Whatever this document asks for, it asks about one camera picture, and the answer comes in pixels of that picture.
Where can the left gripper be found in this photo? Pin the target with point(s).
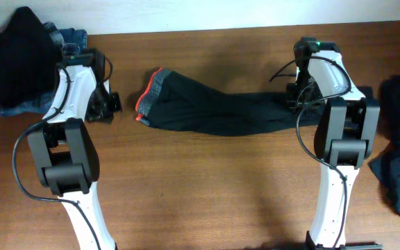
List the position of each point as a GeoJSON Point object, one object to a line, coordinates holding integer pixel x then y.
{"type": "Point", "coordinates": [108, 115]}

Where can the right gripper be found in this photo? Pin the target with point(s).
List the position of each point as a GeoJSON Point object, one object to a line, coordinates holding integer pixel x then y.
{"type": "Point", "coordinates": [294, 101]}

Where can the black pants red waistband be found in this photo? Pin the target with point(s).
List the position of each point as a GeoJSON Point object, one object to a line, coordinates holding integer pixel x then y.
{"type": "Point", "coordinates": [175, 102]}

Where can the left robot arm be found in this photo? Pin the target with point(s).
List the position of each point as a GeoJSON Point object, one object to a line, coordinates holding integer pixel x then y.
{"type": "Point", "coordinates": [65, 158]}

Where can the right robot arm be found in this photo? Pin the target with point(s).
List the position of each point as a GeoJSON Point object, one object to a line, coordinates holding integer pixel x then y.
{"type": "Point", "coordinates": [344, 137]}

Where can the folded blue jeans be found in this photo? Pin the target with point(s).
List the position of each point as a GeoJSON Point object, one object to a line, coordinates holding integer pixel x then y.
{"type": "Point", "coordinates": [71, 42]}

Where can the black folded garment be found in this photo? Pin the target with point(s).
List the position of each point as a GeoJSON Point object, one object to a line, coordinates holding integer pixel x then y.
{"type": "Point", "coordinates": [28, 59]}

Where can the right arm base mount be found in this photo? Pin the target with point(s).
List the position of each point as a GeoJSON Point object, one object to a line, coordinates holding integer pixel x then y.
{"type": "Point", "coordinates": [358, 246]}

